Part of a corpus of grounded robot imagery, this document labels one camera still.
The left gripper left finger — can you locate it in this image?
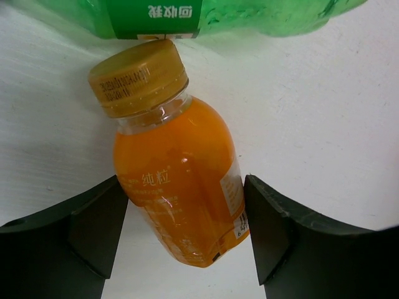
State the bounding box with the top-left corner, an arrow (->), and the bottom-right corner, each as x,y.
1,176 -> 128,298

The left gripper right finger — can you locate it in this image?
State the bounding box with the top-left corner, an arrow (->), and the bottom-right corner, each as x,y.
244,175 -> 398,299

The green plastic bottle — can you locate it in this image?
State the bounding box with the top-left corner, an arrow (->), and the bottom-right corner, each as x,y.
39,0 -> 363,40

